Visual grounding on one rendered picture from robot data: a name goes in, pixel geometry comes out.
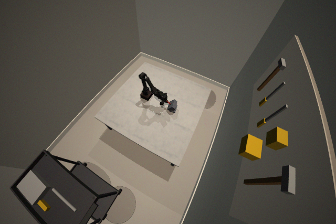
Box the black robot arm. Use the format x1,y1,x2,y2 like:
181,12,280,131
139,72,167,100

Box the dark grey sloped panel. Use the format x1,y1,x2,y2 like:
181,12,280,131
167,99,177,113

